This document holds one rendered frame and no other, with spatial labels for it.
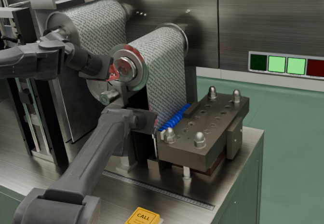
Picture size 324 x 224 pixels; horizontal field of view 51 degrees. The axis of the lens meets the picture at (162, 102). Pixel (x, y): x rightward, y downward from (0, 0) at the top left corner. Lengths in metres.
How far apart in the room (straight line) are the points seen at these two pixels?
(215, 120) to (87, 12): 0.55
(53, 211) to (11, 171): 0.81
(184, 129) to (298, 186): 1.54
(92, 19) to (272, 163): 1.91
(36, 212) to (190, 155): 0.57
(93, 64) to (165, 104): 0.32
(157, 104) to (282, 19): 0.47
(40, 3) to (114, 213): 0.67
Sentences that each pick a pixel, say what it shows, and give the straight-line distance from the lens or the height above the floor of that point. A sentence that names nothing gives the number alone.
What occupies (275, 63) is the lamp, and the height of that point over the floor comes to 1.19.
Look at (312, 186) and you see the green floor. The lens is 2.55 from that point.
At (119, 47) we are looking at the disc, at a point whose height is 1.31.
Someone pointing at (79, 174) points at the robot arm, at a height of 1.25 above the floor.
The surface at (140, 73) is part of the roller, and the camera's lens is 0.99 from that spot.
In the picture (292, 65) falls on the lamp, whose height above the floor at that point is 1.19.
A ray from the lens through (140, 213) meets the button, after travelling 0.97.
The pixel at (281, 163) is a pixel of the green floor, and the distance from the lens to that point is 2.71.
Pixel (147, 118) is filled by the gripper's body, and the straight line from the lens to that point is 0.98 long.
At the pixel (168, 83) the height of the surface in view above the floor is 1.16.
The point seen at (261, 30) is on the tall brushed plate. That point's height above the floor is 1.29.
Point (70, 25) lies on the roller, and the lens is 1.13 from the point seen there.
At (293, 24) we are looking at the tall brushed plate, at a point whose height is 1.32.
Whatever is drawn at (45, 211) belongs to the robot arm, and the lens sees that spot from 0.53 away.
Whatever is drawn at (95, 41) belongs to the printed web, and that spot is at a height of 1.30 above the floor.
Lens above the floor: 1.59
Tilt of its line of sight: 26 degrees down
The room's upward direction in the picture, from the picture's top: 6 degrees counter-clockwise
